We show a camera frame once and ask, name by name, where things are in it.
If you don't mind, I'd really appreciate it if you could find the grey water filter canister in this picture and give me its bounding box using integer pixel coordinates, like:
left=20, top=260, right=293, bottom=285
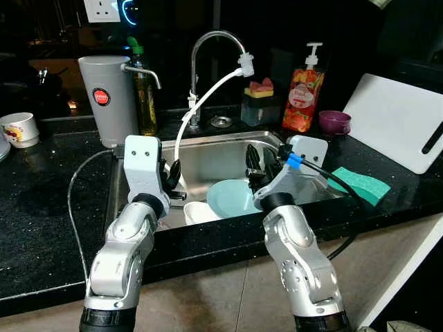
left=78, top=54, right=164, bottom=149

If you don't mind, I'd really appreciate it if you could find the white cabinet panel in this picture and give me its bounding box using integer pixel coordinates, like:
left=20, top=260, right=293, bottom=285
left=353, top=216, right=443, bottom=331

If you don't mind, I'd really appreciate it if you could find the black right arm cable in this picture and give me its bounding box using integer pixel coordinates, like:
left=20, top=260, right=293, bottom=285
left=275, top=144, right=368, bottom=262

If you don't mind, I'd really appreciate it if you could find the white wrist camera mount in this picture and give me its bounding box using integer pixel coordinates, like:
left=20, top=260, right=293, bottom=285
left=123, top=135, right=172, bottom=215
left=255, top=135, right=330, bottom=207

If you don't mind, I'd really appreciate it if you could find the yellow and pink sponge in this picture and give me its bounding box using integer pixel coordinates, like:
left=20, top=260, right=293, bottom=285
left=248, top=78, right=275, bottom=99

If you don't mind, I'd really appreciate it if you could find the green-capped oil bottle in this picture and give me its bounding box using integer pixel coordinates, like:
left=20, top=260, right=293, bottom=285
left=127, top=36, right=159, bottom=137

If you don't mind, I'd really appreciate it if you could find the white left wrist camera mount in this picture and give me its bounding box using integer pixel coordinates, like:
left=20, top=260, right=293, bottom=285
left=123, top=135, right=172, bottom=215

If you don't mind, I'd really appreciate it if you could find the green sponge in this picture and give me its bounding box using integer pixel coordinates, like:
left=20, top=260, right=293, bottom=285
left=329, top=167, right=392, bottom=207

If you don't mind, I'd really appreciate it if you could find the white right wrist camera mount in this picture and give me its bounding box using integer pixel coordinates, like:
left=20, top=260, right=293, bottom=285
left=255, top=135, right=330, bottom=207

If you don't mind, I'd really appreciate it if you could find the olive green cloth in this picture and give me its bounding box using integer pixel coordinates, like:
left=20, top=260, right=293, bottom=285
left=384, top=320, right=433, bottom=332

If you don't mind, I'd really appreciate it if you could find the white faucet diverter valve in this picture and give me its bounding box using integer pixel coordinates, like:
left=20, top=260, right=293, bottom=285
left=237, top=53, right=255, bottom=78

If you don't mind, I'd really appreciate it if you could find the light blue plate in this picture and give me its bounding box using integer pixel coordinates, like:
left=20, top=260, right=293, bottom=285
left=206, top=178, right=267, bottom=219

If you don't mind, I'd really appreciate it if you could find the white bowl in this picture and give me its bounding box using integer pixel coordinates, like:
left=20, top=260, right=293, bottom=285
left=182, top=201, right=222, bottom=226

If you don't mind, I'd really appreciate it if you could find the round metal sink cap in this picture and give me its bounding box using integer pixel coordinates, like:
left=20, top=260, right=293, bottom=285
left=210, top=116, right=234, bottom=130

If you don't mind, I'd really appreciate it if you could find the white printed mug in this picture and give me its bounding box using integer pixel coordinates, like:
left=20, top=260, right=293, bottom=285
left=0, top=112, right=41, bottom=148

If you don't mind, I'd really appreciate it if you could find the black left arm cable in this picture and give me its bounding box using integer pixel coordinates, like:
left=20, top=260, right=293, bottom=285
left=67, top=149, right=125, bottom=288

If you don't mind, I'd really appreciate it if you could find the purple cup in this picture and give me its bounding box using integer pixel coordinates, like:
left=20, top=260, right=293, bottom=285
left=318, top=110, right=352, bottom=136

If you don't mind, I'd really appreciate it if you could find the dark sponge holder box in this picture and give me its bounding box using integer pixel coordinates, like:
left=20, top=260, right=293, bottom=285
left=241, top=93, right=281, bottom=127

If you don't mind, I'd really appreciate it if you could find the white wall socket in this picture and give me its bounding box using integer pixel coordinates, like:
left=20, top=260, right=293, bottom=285
left=83, top=0, right=122, bottom=24

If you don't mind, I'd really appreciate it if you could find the blue glowing ring light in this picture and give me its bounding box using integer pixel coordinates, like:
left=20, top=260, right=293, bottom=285
left=121, top=0, right=139, bottom=26

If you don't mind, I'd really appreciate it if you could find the stainless steel sink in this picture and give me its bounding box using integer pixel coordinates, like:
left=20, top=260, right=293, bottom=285
left=104, top=129, right=347, bottom=232

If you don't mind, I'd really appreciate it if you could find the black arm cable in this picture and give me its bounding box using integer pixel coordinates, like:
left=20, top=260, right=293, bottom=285
left=275, top=144, right=368, bottom=262
left=67, top=149, right=125, bottom=288

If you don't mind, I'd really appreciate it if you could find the orange dish soap pump bottle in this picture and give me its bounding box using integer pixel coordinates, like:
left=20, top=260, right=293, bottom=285
left=280, top=43, right=326, bottom=133

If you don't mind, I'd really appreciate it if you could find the white cutting board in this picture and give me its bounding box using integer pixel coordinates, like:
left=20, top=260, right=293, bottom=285
left=341, top=73, right=443, bottom=175

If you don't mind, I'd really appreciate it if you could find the chrome gooseneck faucet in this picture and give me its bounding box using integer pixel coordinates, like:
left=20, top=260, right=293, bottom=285
left=188, top=30, right=250, bottom=130

